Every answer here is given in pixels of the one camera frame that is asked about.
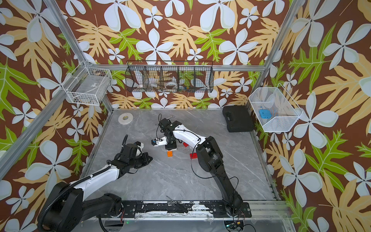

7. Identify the white tape roll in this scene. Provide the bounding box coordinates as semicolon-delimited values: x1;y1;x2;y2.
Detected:
118;113;134;125

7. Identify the blue object in basket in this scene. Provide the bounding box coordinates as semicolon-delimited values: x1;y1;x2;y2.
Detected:
259;109;272;119

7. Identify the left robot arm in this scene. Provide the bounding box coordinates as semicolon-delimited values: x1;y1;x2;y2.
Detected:
37;142;153;232

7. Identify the black wire basket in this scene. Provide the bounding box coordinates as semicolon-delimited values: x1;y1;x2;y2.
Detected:
124;60;214;93

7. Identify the white wire basket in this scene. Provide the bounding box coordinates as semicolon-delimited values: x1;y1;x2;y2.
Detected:
62;62;112;106
248;84;303;133

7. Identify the black plastic case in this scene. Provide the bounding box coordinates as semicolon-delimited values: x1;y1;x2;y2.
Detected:
222;105;254;132

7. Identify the aluminium frame post left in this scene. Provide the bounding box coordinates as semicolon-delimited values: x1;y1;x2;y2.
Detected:
1;1;107;168

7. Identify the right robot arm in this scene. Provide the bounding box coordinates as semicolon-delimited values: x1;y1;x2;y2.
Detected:
152;119;249;217

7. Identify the red lego brick lower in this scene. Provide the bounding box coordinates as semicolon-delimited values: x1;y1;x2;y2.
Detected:
190;153;198;159

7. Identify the white wire basket left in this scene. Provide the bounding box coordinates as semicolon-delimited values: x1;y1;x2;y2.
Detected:
62;62;112;106

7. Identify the aluminium frame post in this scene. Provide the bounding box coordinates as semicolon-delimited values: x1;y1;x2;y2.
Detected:
251;0;305;93
1;1;107;168

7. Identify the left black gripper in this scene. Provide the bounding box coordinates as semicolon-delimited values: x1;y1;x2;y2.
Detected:
130;152;154;169

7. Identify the aluminium frame back bar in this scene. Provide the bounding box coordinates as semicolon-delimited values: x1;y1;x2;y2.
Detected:
86;63;266;72

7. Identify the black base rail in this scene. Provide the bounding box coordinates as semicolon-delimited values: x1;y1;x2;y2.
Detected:
121;200;252;219

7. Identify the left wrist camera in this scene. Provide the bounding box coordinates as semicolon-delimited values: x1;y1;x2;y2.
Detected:
134;141;144;151

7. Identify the white wire basket right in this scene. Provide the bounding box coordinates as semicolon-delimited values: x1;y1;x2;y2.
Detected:
248;84;303;133

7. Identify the aluminium frame post right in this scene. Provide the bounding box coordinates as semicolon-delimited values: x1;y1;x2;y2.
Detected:
251;0;305;93

